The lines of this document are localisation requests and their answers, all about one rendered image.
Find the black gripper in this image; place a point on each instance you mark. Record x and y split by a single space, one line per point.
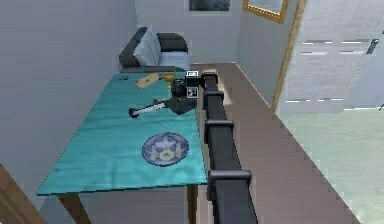
180 98

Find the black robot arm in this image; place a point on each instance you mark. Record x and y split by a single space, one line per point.
222 143

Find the yellow plate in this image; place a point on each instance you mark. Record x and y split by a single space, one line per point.
147 81

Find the yellow cup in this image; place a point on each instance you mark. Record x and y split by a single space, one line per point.
168 78

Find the small black object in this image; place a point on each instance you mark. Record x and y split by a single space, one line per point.
124 78

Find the teal top wooden table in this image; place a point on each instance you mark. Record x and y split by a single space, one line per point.
126 140

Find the blue patterned bowl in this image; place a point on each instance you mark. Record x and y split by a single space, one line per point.
165 149

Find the dark grey sofa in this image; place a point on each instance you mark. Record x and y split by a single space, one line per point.
156 50

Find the light grey pillow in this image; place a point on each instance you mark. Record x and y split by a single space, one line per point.
148 48

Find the dark framed picture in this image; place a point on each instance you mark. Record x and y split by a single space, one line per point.
209 4

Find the gold framed picture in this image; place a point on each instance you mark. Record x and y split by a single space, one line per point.
266 9

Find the brown wooden furniture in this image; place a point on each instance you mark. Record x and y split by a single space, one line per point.
16 200

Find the white room door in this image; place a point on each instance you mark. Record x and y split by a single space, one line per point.
330 60

